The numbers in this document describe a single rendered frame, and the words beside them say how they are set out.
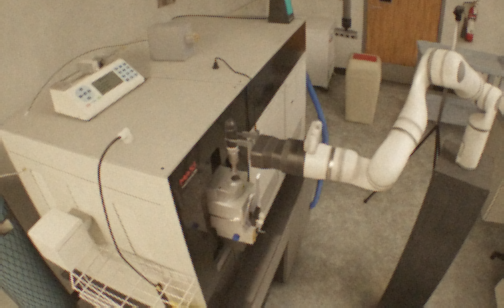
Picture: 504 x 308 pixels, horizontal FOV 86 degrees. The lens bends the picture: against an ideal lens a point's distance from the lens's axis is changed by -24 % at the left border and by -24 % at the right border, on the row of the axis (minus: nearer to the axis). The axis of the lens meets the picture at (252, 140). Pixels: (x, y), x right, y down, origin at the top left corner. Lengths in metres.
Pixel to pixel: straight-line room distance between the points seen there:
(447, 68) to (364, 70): 2.56
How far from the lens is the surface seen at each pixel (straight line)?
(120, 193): 0.79
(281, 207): 1.56
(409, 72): 4.72
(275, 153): 0.72
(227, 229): 0.90
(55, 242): 0.90
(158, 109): 0.88
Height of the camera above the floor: 1.83
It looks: 34 degrees down
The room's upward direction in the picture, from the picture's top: 3 degrees counter-clockwise
